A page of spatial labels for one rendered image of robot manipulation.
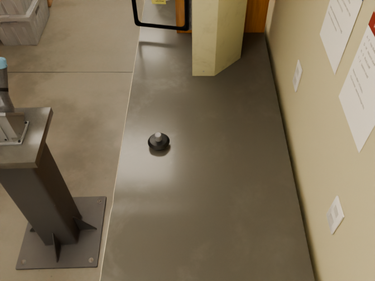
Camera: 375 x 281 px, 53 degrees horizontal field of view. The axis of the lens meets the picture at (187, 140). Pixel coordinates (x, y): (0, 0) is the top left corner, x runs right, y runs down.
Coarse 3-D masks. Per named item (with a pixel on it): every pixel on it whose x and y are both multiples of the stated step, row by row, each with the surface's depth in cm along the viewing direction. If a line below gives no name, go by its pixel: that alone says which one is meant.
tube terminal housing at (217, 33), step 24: (192, 0) 154; (216, 0) 154; (240, 0) 165; (192, 24) 163; (216, 24) 163; (240, 24) 176; (192, 48) 172; (216, 48) 172; (240, 48) 188; (216, 72) 184
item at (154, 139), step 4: (152, 136) 156; (156, 136) 152; (160, 136) 152; (164, 136) 156; (148, 140) 155; (152, 140) 154; (156, 140) 153; (160, 140) 154; (164, 140) 154; (168, 140) 155; (148, 144) 154; (152, 144) 153; (156, 144) 153; (160, 144) 153; (164, 144) 153; (168, 144) 154; (152, 148) 153; (156, 148) 152; (160, 148) 152; (164, 148) 156
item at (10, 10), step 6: (0, 0) 322; (6, 0) 322; (12, 0) 322; (18, 0) 322; (24, 0) 330; (30, 0) 345; (0, 6) 327; (6, 6) 327; (12, 6) 327; (18, 6) 327; (24, 6) 332; (0, 12) 333; (6, 12) 332; (12, 12) 333; (18, 12) 332; (24, 12) 333
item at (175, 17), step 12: (144, 0) 192; (156, 0) 191; (168, 0) 189; (180, 0) 188; (144, 12) 198; (156, 12) 196; (168, 12) 195; (180, 12) 193; (168, 24) 200; (180, 24) 199
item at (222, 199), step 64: (192, 64) 191; (256, 64) 190; (128, 128) 163; (192, 128) 163; (256, 128) 162; (128, 192) 142; (192, 192) 142; (256, 192) 142; (128, 256) 126; (192, 256) 126; (256, 256) 126
